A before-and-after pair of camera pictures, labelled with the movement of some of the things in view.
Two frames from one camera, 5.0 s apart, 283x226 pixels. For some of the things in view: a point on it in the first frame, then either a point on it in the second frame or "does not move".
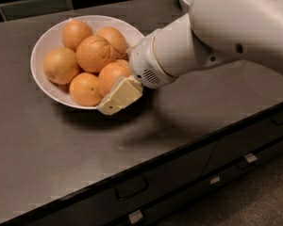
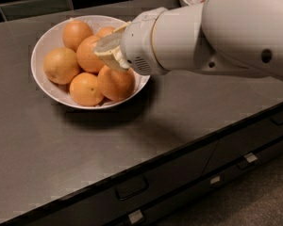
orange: x=110 y=74 does not move
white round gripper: x=143 y=62 to x=138 y=42
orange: x=93 y=53 does not move
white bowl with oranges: x=52 y=38 does not move
